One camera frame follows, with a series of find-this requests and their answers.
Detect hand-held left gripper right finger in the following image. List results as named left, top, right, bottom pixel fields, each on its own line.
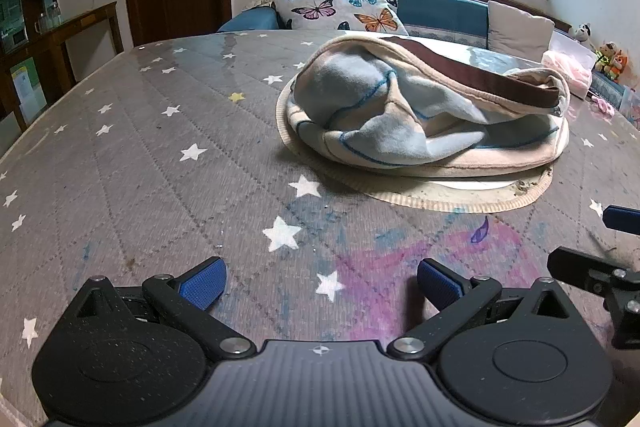
left=389, top=258, right=587, bottom=360

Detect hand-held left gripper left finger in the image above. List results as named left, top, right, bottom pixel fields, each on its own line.
left=66, top=257, right=253, bottom=361

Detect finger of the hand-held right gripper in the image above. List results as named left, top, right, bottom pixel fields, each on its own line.
left=602, top=205, right=640, bottom=235
left=547, top=247, right=640, bottom=293

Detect blue beige striped pants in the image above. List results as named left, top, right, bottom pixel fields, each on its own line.
left=276, top=34, right=571, bottom=178

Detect round induction cooker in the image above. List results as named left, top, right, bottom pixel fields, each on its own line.
left=415, top=177, right=551, bottom=208

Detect clear storage box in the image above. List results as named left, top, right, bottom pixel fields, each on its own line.
left=619, top=84, right=640, bottom=128

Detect orange plush toys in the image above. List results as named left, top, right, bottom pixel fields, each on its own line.
left=595, top=41, right=629, bottom=80

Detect clear bag with pink cloth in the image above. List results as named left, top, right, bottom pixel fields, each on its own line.
left=542, top=31, right=598, bottom=100

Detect black and white cow plush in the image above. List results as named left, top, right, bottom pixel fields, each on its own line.
left=572, top=23, right=596, bottom=52

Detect beige pillow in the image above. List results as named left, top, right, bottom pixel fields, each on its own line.
left=487, top=0, right=556, bottom=62

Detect blue sofa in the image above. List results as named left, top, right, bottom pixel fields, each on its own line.
left=217, top=0, right=573, bottom=50

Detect wooden side table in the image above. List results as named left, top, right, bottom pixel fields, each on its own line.
left=0, top=2, right=125, bottom=132

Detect butterfly print pillow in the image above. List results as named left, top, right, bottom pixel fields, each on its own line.
left=274, top=0, right=410, bottom=36

